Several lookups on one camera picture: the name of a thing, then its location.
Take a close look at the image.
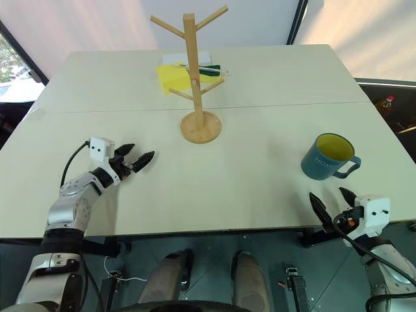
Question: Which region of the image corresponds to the dark window frame post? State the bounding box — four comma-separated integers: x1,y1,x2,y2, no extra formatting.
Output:
285,0,309,46

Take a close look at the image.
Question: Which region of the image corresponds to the amber bottle with red cap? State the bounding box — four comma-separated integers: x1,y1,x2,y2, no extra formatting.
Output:
373,94,397,118

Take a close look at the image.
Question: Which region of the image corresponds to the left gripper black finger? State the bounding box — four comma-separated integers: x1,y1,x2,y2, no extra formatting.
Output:
131,150,156,174
113,143,136,159

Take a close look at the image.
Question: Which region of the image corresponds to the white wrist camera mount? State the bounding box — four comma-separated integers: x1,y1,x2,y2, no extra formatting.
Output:
88,136,121,187
344,194,391,241

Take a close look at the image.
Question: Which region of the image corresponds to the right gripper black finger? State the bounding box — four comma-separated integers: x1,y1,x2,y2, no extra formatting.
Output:
339,187,357,208
308,192,336,233

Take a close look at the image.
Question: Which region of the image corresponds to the wooden mug tree stand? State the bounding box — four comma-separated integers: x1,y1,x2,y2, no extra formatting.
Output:
149,5,229,144

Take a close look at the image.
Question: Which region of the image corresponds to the green and white marker pen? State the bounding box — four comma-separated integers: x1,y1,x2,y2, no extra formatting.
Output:
168,64,229,77

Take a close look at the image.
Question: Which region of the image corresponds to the thin white floor cable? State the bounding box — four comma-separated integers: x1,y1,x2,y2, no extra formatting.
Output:
103,255,148,283

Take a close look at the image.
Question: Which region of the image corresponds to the black table frame bracket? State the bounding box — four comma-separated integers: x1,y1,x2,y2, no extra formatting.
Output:
77,238,132,258
298,226,344,248

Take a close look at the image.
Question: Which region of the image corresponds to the dark rounded robot leg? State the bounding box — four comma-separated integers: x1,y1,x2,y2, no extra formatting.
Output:
231,250,272,312
138,249,195,308

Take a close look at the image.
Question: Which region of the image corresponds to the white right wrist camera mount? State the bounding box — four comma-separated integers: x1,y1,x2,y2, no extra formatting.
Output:
344,194,391,241

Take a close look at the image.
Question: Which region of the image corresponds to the black floor stand rail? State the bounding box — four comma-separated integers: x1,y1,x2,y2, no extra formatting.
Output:
99,268,127,312
283,264,313,312

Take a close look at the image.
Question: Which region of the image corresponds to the dark rounded left robot leg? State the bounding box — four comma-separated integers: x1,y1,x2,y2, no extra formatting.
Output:
138,249,195,308

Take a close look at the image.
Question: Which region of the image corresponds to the white paper sheet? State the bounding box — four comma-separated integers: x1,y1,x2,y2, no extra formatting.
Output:
162,50,215,66

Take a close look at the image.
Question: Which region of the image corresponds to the dark rounded right robot leg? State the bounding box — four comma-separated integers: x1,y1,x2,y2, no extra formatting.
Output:
231,250,272,312

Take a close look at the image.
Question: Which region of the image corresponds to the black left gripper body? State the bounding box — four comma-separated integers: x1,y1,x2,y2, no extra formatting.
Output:
109,154,135,181

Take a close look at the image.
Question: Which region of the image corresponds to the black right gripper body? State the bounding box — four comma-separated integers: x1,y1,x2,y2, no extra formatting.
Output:
333,206,363,236

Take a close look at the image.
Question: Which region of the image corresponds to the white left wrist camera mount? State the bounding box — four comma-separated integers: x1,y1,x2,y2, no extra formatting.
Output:
88,136,121,187

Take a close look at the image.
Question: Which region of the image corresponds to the yellow cloth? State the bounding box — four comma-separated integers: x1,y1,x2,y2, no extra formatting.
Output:
156,61,226,96

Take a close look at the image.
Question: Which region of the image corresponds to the blue mug with yellow inside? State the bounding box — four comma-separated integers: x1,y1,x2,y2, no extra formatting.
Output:
300,133,362,181

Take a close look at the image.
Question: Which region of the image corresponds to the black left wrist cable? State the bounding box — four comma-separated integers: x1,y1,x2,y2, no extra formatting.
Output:
60,140,92,189

